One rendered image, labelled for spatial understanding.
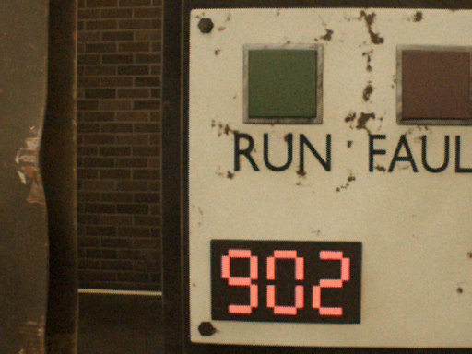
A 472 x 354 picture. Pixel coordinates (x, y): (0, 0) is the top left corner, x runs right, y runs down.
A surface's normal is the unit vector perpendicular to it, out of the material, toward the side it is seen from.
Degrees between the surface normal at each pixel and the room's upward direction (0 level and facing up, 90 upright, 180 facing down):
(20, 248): 90
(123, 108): 90
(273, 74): 90
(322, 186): 90
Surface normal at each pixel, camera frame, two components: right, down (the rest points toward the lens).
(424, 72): -0.07, 0.05
